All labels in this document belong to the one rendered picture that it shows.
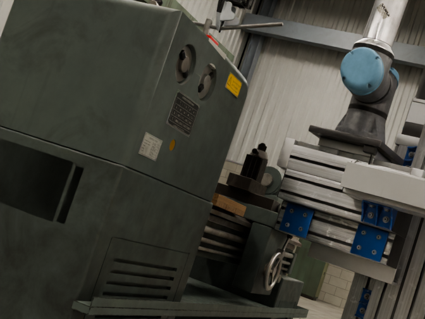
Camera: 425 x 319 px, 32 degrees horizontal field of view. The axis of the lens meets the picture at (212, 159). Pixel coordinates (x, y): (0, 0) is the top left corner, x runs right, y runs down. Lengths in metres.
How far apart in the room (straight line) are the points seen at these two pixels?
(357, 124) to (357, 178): 0.22
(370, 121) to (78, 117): 0.84
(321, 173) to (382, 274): 0.33
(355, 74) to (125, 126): 0.67
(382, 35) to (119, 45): 0.73
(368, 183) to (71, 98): 0.78
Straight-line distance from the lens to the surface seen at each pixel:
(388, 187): 1.92
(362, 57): 2.03
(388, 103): 2.17
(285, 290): 3.38
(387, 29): 2.08
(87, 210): 1.72
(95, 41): 1.82
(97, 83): 1.78
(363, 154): 2.09
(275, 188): 3.42
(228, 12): 2.27
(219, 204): 2.49
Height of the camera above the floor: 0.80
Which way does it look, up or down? 5 degrees up
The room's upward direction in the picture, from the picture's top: 19 degrees clockwise
